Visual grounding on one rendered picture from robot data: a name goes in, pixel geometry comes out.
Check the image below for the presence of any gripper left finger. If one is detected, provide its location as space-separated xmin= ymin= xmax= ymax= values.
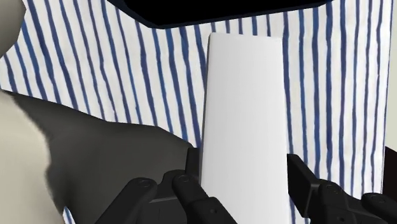
xmin=94 ymin=146 xmax=239 ymax=224

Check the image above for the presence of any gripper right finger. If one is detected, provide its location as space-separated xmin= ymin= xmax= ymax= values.
xmin=286 ymin=153 xmax=397 ymax=224

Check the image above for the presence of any white rectangular box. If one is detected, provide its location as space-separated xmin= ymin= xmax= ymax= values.
xmin=200 ymin=32 xmax=291 ymax=224

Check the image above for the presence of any beige pillow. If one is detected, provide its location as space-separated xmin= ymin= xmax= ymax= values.
xmin=0 ymin=0 xmax=27 ymax=60
xmin=0 ymin=89 xmax=197 ymax=224

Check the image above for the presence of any blue white striped bed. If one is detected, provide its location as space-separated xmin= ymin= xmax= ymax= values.
xmin=0 ymin=0 xmax=394 ymax=224

